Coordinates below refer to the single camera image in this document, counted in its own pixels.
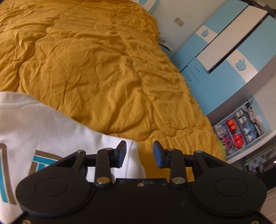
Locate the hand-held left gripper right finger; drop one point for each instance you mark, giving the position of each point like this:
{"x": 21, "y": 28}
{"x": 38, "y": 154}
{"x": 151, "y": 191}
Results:
{"x": 157, "y": 153}

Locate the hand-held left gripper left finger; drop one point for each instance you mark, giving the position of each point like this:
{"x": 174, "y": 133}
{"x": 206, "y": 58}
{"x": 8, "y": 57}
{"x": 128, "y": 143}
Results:
{"x": 122, "y": 151}

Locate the white printed sweatshirt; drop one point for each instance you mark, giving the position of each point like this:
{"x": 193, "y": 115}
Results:
{"x": 43, "y": 129}

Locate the group of small shoes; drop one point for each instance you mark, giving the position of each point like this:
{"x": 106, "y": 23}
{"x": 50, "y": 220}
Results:
{"x": 236, "y": 131}

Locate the shoe rack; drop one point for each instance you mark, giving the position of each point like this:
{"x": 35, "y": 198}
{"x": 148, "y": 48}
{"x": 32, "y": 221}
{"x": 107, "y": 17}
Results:
{"x": 241, "y": 129}

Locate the mustard yellow blanket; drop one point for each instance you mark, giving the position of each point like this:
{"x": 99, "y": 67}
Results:
{"x": 86, "y": 64}

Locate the black and white object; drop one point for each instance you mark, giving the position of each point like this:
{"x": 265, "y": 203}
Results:
{"x": 165, "y": 42}

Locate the blue and white wardrobe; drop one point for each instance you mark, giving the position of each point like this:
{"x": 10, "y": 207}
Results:
{"x": 243, "y": 53}

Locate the blue framed headboard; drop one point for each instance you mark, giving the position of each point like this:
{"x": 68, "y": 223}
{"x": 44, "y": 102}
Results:
{"x": 148, "y": 3}

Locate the wall light switch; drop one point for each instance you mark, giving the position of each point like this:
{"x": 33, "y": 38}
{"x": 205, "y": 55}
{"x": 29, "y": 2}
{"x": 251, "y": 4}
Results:
{"x": 178, "y": 20}

